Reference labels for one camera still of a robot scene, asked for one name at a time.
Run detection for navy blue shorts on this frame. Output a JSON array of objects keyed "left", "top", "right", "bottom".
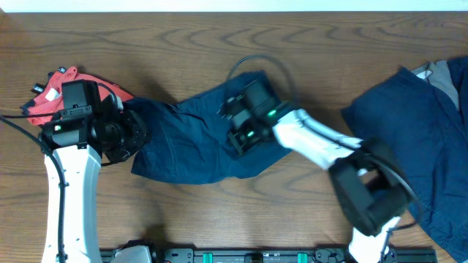
[{"left": 124, "top": 71, "right": 290, "bottom": 185}]

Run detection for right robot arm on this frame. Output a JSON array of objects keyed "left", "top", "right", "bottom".
[{"left": 221, "top": 80, "right": 415, "bottom": 262}]

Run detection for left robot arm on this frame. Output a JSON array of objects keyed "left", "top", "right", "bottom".
[{"left": 39, "top": 80, "right": 151, "bottom": 262}]

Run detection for folded red shirt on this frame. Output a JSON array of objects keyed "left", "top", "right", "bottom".
[{"left": 21, "top": 66, "right": 134, "bottom": 126}]

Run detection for folded black garment under red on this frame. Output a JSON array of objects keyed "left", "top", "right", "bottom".
[{"left": 20, "top": 66, "right": 67, "bottom": 115}]

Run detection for navy blue garment pile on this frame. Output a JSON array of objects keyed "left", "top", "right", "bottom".
[{"left": 341, "top": 57, "right": 467, "bottom": 262}]

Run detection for grey garment with label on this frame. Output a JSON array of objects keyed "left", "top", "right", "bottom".
[{"left": 411, "top": 60, "right": 460, "bottom": 111}]

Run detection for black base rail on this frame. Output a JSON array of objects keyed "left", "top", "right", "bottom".
[{"left": 99, "top": 239, "right": 438, "bottom": 263}]

